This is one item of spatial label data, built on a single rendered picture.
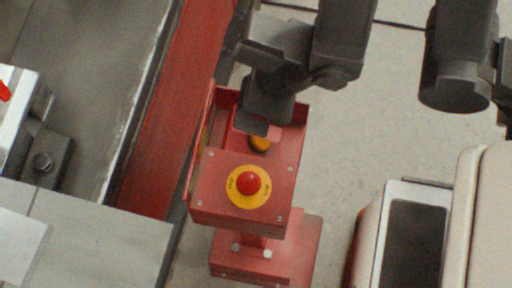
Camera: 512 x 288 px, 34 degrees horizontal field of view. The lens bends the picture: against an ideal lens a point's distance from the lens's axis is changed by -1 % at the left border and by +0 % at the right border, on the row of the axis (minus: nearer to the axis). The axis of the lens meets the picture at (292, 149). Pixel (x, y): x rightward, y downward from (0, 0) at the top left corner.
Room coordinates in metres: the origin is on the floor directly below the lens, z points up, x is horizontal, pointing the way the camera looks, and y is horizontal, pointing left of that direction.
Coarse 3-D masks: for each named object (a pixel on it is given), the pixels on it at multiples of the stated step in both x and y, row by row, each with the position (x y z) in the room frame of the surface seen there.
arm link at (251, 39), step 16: (240, 16) 0.40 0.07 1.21; (256, 16) 0.40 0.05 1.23; (240, 32) 0.38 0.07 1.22; (256, 32) 0.38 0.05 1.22; (272, 32) 0.38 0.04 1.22; (288, 32) 0.39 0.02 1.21; (304, 32) 0.39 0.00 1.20; (224, 48) 0.37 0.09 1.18; (240, 48) 0.36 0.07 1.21; (256, 48) 0.37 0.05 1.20; (272, 48) 0.37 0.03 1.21; (288, 48) 0.37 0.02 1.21; (304, 48) 0.37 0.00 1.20; (256, 64) 0.36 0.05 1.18; (272, 64) 0.36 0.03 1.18; (304, 64) 0.36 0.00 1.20; (304, 80) 0.34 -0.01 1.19; (320, 80) 0.33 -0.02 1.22; (336, 80) 0.33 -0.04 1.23
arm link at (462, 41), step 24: (456, 0) 0.35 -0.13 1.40; (480, 0) 0.35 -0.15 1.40; (432, 24) 0.39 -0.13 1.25; (456, 24) 0.35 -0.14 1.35; (480, 24) 0.35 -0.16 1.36; (432, 48) 0.35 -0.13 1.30; (456, 48) 0.34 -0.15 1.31; (480, 48) 0.34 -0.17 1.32; (456, 72) 0.32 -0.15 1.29; (432, 96) 0.32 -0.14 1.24; (456, 96) 0.32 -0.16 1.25; (480, 96) 0.32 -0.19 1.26
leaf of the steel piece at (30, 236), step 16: (0, 208) 0.20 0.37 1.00; (0, 224) 0.18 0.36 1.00; (16, 224) 0.18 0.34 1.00; (32, 224) 0.18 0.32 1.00; (48, 224) 0.18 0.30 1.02; (0, 240) 0.16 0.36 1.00; (16, 240) 0.16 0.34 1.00; (32, 240) 0.16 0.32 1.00; (48, 240) 0.16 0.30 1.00; (0, 256) 0.14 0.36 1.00; (16, 256) 0.14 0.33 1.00; (32, 256) 0.14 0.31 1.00; (0, 272) 0.12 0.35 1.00; (16, 272) 0.12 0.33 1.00; (32, 272) 0.12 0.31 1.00
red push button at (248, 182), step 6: (240, 174) 0.33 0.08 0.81; (246, 174) 0.33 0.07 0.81; (252, 174) 0.33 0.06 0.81; (240, 180) 0.32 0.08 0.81; (246, 180) 0.32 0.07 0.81; (252, 180) 0.32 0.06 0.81; (258, 180) 0.32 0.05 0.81; (240, 186) 0.31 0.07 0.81; (246, 186) 0.31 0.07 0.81; (252, 186) 0.31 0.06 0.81; (258, 186) 0.31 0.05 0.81; (240, 192) 0.30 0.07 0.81; (246, 192) 0.30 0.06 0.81; (252, 192) 0.30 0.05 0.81
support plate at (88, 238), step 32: (0, 192) 0.22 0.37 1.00; (32, 192) 0.22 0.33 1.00; (64, 224) 0.19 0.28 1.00; (96, 224) 0.19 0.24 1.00; (128, 224) 0.19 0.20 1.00; (160, 224) 0.20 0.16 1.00; (64, 256) 0.14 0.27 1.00; (96, 256) 0.15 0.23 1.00; (128, 256) 0.15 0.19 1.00; (160, 256) 0.16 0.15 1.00
